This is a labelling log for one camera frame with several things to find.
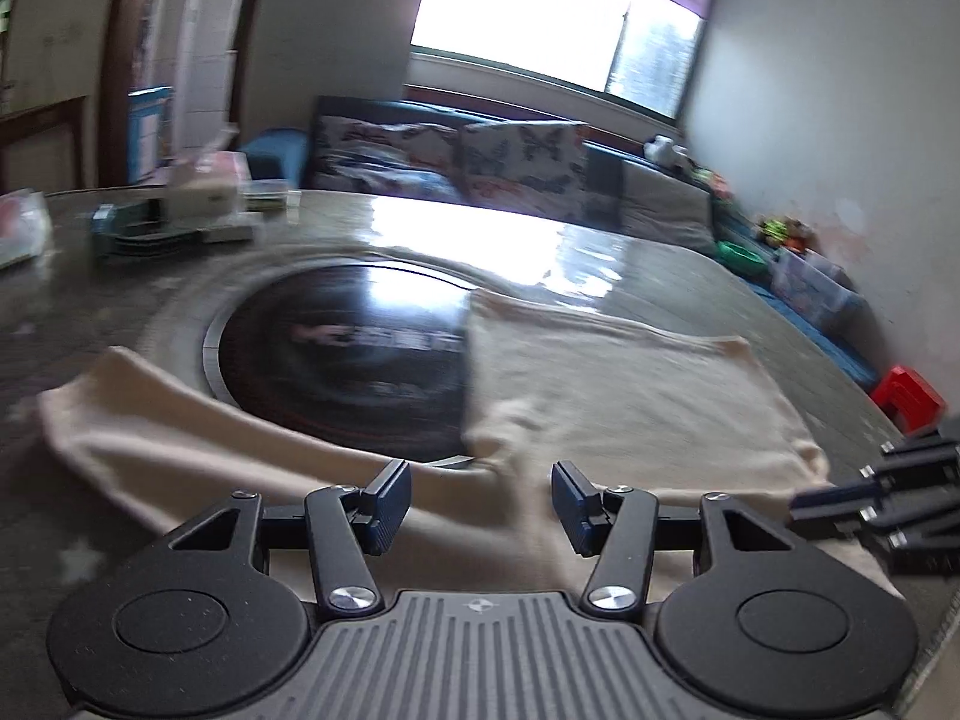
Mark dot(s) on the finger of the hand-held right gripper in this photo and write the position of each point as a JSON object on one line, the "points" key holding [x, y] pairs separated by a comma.
{"points": [[832, 502], [919, 461]]}

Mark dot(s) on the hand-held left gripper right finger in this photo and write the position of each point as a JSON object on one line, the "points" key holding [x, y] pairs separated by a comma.
{"points": [[571, 504]]}

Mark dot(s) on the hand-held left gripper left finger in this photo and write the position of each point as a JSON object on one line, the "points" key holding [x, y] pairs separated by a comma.
{"points": [[391, 504]]}

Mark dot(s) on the beige garment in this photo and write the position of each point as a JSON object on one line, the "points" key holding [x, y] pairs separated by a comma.
{"points": [[607, 405]]}

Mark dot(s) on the red plastic stool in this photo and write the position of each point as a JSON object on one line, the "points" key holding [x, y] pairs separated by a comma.
{"points": [[907, 397]]}

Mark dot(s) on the blue floor mat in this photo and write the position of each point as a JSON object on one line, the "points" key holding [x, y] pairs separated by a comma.
{"points": [[825, 345]]}

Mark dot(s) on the round black induction cooktop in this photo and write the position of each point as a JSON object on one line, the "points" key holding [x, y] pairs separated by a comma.
{"points": [[337, 345]]}

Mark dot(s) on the clear plastic storage box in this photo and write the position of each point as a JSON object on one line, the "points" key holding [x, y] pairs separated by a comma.
{"points": [[817, 289]]}

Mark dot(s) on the green bowl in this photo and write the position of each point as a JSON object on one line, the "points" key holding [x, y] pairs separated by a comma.
{"points": [[742, 256]]}

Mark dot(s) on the colourful toys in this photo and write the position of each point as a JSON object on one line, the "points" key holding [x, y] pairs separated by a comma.
{"points": [[784, 231]]}

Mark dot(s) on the grey sofa cushion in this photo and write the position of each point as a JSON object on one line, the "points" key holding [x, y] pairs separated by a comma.
{"points": [[667, 206]]}

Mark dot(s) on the butterfly print pillow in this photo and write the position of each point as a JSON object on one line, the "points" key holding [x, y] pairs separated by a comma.
{"points": [[525, 165], [390, 157]]}

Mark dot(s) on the white plush toy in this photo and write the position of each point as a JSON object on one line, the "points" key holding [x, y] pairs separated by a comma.
{"points": [[666, 151]]}

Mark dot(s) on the blue chair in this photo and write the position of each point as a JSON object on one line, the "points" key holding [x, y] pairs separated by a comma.
{"points": [[276, 157]]}

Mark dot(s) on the white tissue box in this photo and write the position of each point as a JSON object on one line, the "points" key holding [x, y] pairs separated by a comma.
{"points": [[199, 191]]}

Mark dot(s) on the teal box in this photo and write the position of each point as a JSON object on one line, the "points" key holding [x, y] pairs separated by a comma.
{"points": [[120, 229]]}

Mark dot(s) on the dark blue sofa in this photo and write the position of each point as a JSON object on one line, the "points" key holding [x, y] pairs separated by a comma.
{"points": [[360, 111]]}

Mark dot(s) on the blue and white carton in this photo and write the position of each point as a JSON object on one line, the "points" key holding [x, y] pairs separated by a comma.
{"points": [[150, 135]]}

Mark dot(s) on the clear plastic bag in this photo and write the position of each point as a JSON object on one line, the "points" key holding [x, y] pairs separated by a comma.
{"points": [[21, 229]]}

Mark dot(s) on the window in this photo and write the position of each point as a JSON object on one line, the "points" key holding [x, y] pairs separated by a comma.
{"points": [[525, 7]]}

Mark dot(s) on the wooden cabinet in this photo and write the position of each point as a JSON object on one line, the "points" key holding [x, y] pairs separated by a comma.
{"points": [[41, 146]]}

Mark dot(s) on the brown door frame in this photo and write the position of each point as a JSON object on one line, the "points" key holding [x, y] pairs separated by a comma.
{"points": [[120, 52]]}

